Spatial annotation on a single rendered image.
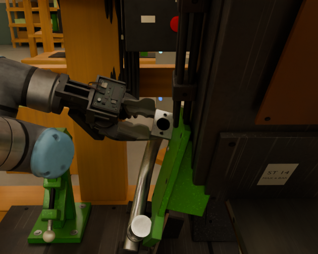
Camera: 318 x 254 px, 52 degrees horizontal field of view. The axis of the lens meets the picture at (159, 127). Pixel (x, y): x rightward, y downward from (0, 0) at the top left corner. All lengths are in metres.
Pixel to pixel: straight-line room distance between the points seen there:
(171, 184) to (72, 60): 0.47
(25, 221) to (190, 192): 0.54
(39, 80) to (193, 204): 0.34
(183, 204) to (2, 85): 0.37
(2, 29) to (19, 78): 11.16
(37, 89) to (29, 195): 0.59
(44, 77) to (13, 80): 0.05
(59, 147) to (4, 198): 0.66
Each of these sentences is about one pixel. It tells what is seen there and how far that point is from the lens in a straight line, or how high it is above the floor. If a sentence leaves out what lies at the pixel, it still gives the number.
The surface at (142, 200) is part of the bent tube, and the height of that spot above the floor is 1.06.
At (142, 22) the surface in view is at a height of 1.41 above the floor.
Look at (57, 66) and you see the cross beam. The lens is 1.01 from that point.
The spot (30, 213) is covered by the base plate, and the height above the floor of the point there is 0.90.
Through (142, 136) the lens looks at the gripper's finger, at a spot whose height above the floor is 1.22.
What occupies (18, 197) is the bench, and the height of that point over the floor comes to 0.88.
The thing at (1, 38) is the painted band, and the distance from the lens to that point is 11.82.
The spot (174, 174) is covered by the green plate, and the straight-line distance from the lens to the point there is 0.54.
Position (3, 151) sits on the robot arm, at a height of 1.28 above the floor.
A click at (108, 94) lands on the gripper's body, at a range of 0.58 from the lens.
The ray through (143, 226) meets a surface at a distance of 0.61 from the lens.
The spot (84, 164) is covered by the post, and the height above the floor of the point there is 1.01.
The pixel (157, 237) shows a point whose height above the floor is 1.09.
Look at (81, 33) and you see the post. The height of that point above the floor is 1.38.
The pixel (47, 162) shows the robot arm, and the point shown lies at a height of 1.25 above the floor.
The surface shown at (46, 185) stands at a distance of 0.84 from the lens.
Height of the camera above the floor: 1.47
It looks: 22 degrees down
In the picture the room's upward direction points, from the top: straight up
